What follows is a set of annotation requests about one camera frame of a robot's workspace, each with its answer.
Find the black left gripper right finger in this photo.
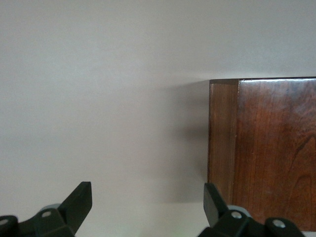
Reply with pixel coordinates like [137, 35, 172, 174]
[197, 182, 307, 237]

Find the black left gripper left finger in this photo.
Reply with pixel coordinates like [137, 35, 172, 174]
[0, 181, 93, 237]

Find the dark wooden drawer cabinet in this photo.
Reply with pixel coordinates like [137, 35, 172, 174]
[206, 78, 316, 234]

